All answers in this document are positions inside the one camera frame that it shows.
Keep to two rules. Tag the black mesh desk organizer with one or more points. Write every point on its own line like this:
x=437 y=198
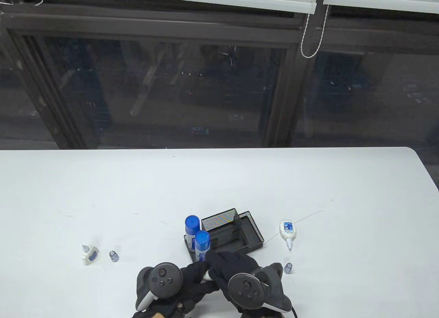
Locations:
x=247 y=232

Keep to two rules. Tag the dark window frame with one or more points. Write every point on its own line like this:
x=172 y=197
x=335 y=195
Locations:
x=154 y=23

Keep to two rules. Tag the blue bottle cap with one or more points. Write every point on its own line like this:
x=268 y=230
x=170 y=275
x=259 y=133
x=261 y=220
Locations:
x=192 y=223
x=202 y=238

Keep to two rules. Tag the black white tracking controller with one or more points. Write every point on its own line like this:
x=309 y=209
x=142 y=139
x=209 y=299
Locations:
x=164 y=280
x=245 y=289

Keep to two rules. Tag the person's right hand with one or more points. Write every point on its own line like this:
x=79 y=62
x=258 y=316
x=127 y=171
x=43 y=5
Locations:
x=233 y=263

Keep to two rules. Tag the person's left hand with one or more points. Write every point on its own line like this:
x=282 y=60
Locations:
x=193 y=287

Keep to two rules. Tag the small clear cap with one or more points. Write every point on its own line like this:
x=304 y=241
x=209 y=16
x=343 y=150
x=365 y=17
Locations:
x=287 y=268
x=113 y=257

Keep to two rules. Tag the small white glue bottle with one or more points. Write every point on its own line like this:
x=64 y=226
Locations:
x=91 y=255
x=287 y=229
x=206 y=276

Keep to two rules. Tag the person's left forearm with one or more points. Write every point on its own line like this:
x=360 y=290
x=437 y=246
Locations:
x=157 y=315

